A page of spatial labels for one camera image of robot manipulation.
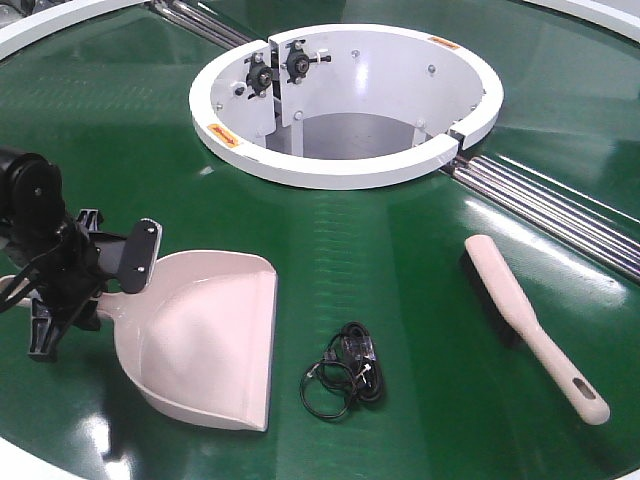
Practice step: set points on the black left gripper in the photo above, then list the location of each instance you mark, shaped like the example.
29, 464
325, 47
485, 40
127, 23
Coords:
78, 272

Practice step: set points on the pink plastic dustpan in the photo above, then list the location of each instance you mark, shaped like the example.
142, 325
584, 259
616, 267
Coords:
197, 340

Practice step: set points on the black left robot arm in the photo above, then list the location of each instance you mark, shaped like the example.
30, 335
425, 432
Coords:
33, 212

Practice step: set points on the orange warning sticker front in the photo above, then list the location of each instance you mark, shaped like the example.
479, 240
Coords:
224, 135

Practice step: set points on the orange warning sticker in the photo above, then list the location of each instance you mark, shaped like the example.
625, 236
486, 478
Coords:
224, 135
444, 42

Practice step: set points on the white outer rim top left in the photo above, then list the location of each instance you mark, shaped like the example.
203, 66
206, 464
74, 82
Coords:
35, 27

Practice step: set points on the white rim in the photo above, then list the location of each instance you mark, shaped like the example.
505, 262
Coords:
618, 16
35, 27

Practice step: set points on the steel rollers top seam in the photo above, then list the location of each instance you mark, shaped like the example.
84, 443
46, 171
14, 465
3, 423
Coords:
200, 22

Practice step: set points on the steel rollers seam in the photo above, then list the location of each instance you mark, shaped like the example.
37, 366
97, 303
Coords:
578, 226
200, 22

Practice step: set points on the orange warning sticker rear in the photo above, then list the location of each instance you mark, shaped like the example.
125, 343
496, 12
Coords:
444, 42

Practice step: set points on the steel rollers right seam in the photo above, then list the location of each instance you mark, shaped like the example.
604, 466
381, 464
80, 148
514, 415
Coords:
578, 226

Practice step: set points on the white outer rim top right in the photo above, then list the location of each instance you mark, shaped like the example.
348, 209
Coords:
618, 16

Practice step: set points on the black bearing mount left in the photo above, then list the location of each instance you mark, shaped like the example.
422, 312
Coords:
259, 77

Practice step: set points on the black bearing mount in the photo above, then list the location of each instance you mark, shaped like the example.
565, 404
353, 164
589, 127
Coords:
298, 63
259, 77

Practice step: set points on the black bearing mount right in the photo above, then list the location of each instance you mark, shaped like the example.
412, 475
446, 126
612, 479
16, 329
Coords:
298, 63

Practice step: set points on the white central conveyor ring housing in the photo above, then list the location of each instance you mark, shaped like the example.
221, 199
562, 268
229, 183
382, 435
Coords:
390, 107

